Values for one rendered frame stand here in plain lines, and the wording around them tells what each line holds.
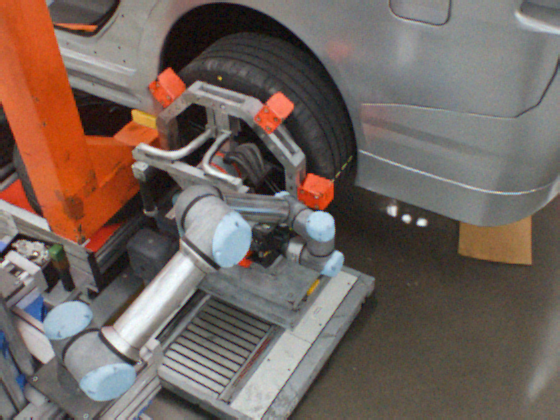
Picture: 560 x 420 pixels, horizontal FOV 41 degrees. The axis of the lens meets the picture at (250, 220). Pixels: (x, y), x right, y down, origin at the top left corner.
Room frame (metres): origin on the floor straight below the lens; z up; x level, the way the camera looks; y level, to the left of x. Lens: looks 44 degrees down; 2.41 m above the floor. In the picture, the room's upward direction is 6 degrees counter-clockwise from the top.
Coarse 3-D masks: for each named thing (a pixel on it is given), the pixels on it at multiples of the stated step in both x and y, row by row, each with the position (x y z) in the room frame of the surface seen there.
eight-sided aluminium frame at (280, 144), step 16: (192, 96) 1.92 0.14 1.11; (208, 96) 1.89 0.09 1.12; (224, 96) 1.90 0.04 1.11; (240, 96) 1.87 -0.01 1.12; (176, 112) 1.97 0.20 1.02; (240, 112) 1.81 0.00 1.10; (256, 112) 1.81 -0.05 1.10; (160, 128) 2.02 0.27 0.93; (176, 128) 2.05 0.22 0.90; (256, 128) 1.79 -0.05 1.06; (176, 144) 2.04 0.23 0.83; (272, 144) 1.76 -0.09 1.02; (288, 144) 1.77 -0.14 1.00; (176, 160) 2.04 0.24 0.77; (288, 160) 1.72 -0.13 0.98; (304, 160) 1.75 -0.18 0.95; (176, 176) 2.01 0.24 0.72; (288, 176) 1.72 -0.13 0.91; (304, 176) 1.75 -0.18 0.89; (288, 192) 1.73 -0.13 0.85; (272, 224) 1.77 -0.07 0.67
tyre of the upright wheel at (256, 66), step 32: (256, 32) 2.14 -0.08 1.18; (192, 64) 2.06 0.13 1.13; (224, 64) 1.97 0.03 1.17; (256, 64) 1.95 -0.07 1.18; (288, 64) 1.97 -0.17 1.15; (256, 96) 1.88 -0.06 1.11; (288, 96) 1.85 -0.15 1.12; (320, 96) 1.89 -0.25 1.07; (288, 128) 1.82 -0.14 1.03; (320, 128) 1.81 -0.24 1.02; (352, 128) 1.90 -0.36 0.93; (320, 160) 1.75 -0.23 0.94; (352, 160) 1.89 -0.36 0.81
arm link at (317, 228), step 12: (300, 216) 1.47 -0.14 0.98; (312, 216) 1.44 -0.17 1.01; (324, 216) 1.44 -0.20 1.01; (300, 228) 1.44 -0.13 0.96; (312, 228) 1.40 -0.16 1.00; (324, 228) 1.39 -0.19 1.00; (312, 240) 1.40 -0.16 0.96; (324, 240) 1.39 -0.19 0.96; (312, 252) 1.40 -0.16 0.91; (324, 252) 1.39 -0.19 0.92
